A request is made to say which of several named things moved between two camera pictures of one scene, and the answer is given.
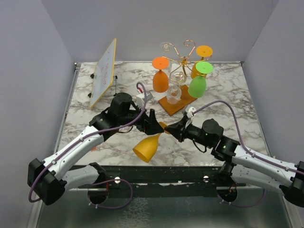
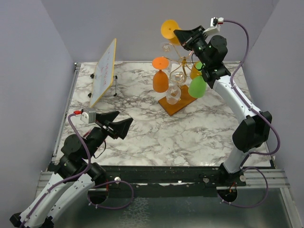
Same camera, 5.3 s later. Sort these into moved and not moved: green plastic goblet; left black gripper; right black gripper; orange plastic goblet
Moved: left black gripper; right black gripper
Not moved: orange plastic goblet; green plastic goblet
